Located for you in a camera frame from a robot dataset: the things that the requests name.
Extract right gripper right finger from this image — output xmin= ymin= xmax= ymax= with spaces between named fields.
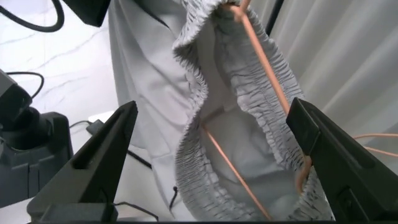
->
xmin=285 ymin=97 xmax=398 ymax=222

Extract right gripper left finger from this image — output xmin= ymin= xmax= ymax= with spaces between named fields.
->
xmin=27 ymin=100 xmax=139 ymax=222

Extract pale grey shorts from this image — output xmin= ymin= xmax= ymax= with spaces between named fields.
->
xmin=108 ymin=0 xmax=335 ymax=222

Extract pink clothes hanger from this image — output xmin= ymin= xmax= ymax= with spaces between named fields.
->
xmin=353 ymin=133 xmax=398 ymax=158
xmin=201 ymin=0 xmax=313 ymax=222

